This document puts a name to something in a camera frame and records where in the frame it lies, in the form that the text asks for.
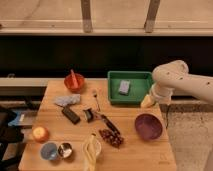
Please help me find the crumpled grey cloth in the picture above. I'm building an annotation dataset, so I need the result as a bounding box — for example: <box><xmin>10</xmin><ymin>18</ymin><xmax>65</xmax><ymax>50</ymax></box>
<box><xmin>54</xmin><ymin>94</ymin><xmax>81</xmax><ymax>107</ymax></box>

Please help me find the dark handled knife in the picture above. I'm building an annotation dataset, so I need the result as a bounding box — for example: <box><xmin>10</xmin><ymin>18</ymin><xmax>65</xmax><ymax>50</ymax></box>
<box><xmin>95</xmin><ymin>112</ymin><xmax>120</xmax><ymax>135</ymax></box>

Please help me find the blue cup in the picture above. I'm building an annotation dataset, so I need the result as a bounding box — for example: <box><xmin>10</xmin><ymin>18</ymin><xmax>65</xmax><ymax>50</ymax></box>
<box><xmin>40</xmin><ymin>142</ymin><xmax>58</xmax><ymax>161</ymax></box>

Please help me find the grey sponge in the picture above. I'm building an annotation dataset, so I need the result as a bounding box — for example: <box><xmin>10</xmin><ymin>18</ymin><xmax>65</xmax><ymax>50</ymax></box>
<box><xmin>119</xmin><ymin>80</ymin><xmax>130</xmax><ymax>95</ymax></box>

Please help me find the red bowl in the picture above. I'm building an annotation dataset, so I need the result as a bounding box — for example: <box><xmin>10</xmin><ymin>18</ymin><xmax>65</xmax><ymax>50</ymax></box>
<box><xmin>64</xmin><ymin>73</ymin><xmax>85</xmax><ymax>92</ymax></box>

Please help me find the red spatula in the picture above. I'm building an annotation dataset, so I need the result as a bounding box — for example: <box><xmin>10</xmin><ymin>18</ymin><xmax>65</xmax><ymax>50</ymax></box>
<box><xmin>71</xmin><ymin>69</ymin><xmax>79</xmax><ymax>88</ymax></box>

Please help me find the black rectangular block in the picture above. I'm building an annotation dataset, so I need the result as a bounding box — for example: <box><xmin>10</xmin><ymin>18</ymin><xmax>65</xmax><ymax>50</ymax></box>
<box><xmin>62</xmin><ymin>107</ymin><xmax>80</xmax><ymax>124</ymax></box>

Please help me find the yellow banana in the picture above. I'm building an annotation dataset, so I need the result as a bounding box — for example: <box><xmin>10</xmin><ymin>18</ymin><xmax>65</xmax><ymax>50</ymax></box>
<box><xmin>83</xmin><ymin>134</ymin><xmax>96</xmax><ymax>171</ymax></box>

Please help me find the small metal cup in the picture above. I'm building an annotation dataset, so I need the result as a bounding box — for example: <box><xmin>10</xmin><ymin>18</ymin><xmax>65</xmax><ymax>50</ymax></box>
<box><xmin>58</xmin><ymin>143</ymin><xmax>73</xmax><ymax>158</ymax></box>

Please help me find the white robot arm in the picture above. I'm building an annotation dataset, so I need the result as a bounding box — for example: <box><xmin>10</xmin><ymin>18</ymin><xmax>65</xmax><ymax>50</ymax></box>
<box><xmin>141</xmin><ymin>60</ymin><xmax>213</xmax><ymax>108</ymax></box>

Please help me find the purple bowl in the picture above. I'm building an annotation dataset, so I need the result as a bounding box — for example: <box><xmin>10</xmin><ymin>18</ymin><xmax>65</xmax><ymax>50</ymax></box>
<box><xmin>135</xmin><ymin>113</ymin><xmax>163</xmax><ymax>141</ymax></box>

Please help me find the red apple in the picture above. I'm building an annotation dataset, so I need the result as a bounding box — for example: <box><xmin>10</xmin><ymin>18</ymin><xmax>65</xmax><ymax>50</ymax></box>
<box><xmin>32</xmin><ymin>126</ymin><xmax>49</xmax><ymax>143</ymax></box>

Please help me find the wooden cutting board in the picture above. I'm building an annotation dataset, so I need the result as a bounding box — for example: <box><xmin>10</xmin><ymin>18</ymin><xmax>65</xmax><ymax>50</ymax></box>
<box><xmin>19</xmin><ymin>79</ymin><xmax>177</xmax><ymax>171</ymax></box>

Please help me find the green plastic tray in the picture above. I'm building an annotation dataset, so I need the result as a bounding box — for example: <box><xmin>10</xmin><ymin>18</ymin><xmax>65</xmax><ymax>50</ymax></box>
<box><xmin>108</xmin><ymin>71</ymin><xmax>153</xmax><ymax>105</ymax></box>

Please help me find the bunch of red grapes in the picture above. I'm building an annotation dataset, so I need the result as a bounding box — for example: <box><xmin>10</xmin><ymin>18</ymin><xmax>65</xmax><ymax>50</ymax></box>
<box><xmin>99</xmin><ymin>129</ymin><xmax>124</xmax><ymax>148</ymax></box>

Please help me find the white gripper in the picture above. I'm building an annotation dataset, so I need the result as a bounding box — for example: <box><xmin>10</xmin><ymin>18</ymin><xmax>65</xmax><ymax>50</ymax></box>
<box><xmin>140</xmin><ymin>83</ymin><xmax>172</xmax><ymax>108</ymax></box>

